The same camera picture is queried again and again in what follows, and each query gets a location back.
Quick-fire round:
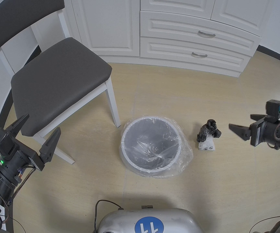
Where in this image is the black cable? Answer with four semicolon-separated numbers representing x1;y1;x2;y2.
94;199;124;233

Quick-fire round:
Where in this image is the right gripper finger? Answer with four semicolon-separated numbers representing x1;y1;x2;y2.
250;114;269;121
229;123;252;141

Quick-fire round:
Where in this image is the white chair grey seat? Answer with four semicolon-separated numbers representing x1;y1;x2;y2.
0;0;121;164

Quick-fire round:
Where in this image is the white wardrobe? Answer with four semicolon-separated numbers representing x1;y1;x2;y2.
61;0;276;78

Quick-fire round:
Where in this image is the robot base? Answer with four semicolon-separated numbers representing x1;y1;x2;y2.
99;208;205;233

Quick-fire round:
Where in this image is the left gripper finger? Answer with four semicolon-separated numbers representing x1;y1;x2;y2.
7;114;30;137
39;128;62;164

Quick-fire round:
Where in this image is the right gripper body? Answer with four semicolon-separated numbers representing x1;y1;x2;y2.
251;117;279;147

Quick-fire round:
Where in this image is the black plastic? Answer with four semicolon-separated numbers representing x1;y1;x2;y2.
196;119;222;141

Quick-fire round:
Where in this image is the white trash bin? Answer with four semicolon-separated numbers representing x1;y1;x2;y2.
120;117;183;177

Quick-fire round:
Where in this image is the white printed wrapper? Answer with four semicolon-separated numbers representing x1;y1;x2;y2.
198;136;216;152

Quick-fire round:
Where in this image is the clear plastic bag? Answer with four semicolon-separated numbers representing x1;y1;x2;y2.
119;116;194;179

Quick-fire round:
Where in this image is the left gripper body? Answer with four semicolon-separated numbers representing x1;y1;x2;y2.
0;145;46;179

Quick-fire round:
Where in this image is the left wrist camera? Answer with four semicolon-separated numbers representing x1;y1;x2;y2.
0;128;17;160

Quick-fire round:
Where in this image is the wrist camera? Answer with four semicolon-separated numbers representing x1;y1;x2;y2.
0;128;17;160
266;100;280;123

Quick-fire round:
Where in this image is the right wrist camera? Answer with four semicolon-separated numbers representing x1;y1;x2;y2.
266;100;280;123

